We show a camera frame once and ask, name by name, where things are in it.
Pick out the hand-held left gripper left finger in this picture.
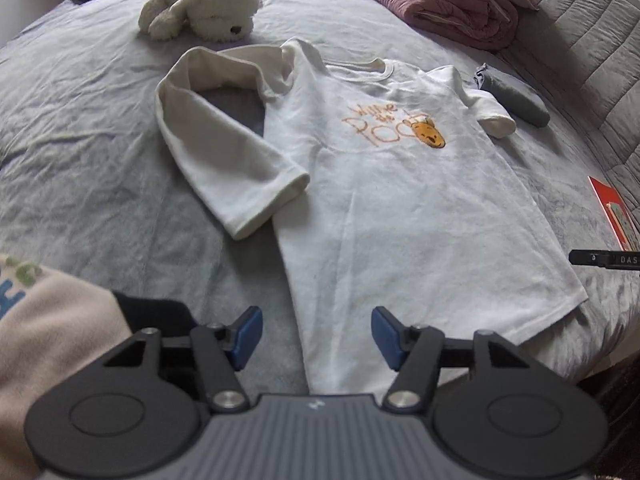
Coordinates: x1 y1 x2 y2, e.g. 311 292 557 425
102 306 264 414

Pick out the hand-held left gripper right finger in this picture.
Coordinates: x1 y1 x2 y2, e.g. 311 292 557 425
370 306 544 414

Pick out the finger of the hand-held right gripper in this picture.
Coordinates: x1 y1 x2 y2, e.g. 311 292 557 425
568 248 640 271

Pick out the white printed t-shirt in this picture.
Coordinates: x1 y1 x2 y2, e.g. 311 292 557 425
155 37 589 396

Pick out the red book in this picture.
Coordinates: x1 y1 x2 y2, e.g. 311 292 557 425
587 175 640 251

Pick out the rolled dark grey cloth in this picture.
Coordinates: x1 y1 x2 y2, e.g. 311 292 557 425
472 63 551 129

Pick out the person's cream sweatshirt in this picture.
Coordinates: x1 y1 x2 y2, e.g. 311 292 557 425
0 252 202 480

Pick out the grey quilted headboard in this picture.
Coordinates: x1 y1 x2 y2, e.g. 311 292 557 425
495 0 640 241

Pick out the folded pink quilt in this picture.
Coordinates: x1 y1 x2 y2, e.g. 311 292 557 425
352 0 521 51

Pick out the cream plush dog toy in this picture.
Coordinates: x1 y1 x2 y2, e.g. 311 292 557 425
138 0 264 44

